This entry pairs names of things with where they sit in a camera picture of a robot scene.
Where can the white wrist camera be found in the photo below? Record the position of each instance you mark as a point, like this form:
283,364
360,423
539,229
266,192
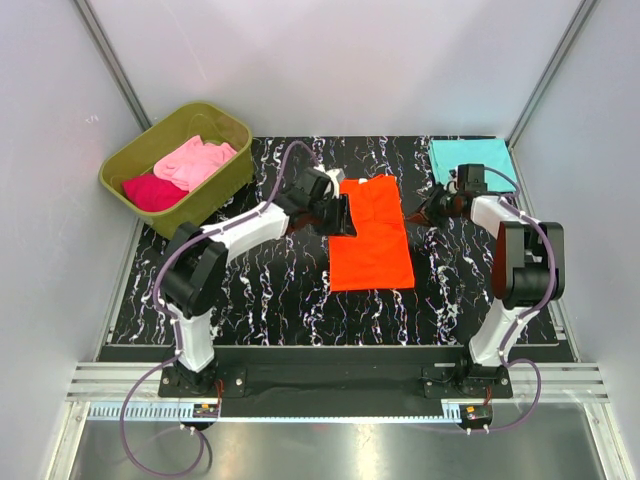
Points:
451,185
336,176

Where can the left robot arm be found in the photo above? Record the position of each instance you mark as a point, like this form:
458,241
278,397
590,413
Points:
196,260

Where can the aluminium frame post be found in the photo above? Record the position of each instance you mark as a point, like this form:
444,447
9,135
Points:
99,37
561,52

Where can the right aluminium frame post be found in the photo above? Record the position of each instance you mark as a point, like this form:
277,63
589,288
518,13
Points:
561,52

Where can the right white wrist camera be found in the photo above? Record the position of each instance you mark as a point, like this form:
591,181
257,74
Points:
451,185

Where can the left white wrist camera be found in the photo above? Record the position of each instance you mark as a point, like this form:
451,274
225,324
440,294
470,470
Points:
336,176

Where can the pink t shirt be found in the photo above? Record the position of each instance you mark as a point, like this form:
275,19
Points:
193,163

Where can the left aluminium frame post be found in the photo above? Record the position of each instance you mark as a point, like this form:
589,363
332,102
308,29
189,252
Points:
99,37

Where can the orange t shirt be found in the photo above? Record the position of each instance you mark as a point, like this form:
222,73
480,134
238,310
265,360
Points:
377,257

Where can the magenta t shirt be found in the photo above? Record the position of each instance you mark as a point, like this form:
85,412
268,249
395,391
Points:
152,194

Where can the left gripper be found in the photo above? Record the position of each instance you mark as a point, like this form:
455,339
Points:
342,222

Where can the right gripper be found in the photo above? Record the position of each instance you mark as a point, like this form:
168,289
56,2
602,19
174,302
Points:
422,214

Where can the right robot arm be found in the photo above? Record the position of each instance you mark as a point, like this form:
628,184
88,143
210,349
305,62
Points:
528,272

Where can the folded teal t shirt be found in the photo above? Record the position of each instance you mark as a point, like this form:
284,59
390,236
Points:
447,155

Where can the slotted cable duct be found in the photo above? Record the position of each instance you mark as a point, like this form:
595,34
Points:
237,412

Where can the olive green plastic bin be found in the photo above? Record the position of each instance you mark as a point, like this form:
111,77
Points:
139,156

